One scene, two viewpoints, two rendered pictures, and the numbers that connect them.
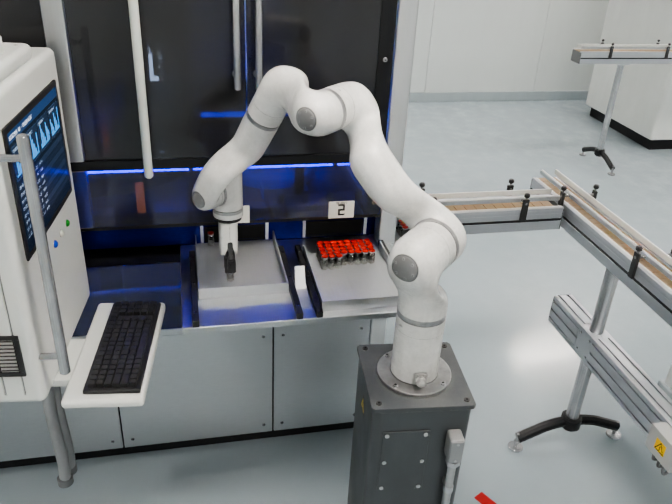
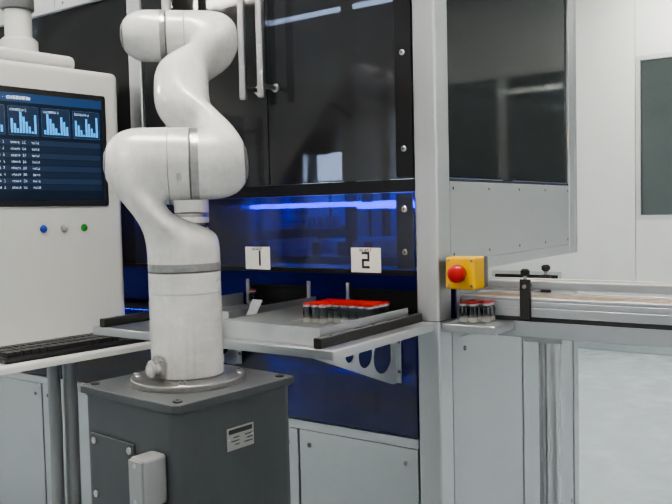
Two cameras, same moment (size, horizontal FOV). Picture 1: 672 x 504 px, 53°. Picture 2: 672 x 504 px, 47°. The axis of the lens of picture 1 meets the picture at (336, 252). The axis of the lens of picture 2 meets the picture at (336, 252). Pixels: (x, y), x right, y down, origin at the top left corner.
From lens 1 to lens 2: 1.73 m
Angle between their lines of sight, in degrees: 53
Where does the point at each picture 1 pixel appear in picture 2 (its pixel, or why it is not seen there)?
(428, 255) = (119, 140)
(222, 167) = not seen: hidden behind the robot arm
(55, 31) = (134, 68)
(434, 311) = (160, 247)
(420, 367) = (156, 346)
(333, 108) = (142, 18)
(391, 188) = (160, 91)
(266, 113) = not seen: hidden behind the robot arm
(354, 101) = (185, 19)
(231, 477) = not seen: outside the picture
